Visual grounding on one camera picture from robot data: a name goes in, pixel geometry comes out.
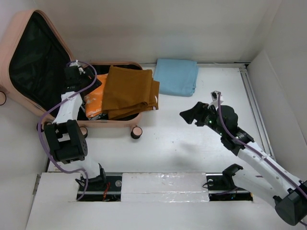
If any orange tie-dye cloth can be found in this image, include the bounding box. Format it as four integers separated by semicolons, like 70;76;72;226
84;74;108;120

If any mustard brown cloth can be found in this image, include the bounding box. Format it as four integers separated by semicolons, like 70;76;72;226
102;66;160;120

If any newspaper print cloth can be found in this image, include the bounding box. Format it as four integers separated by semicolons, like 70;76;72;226
81;101;108;120

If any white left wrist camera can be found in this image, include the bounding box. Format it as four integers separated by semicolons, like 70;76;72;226
69;60;85;74

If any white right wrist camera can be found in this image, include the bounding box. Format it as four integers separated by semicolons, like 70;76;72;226
209;91;224;108

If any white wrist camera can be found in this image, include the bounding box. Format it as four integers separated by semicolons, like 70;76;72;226
209;91;224;108
69;60;85;74

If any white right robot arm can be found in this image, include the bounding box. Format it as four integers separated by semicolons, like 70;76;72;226
179;102;307;226

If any light blue cloth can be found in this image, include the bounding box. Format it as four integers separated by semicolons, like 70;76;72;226
153;58;199;97

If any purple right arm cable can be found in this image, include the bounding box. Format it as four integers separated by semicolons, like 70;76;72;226
215;92;307;192

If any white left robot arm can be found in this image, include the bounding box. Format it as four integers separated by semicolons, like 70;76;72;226
44;61;107;190

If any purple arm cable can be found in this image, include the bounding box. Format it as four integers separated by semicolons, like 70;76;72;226
215;92;307;192
37;61;98;201

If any pink hardshell suitcase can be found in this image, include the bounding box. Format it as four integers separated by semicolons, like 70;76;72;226
0;9;143;140

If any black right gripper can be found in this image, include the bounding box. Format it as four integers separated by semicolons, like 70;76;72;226
179;101;225;136

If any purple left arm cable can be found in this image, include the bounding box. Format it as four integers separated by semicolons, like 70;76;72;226
37;61;98;201

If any aluminium side rail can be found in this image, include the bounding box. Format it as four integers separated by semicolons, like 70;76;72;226
239;63;276;161

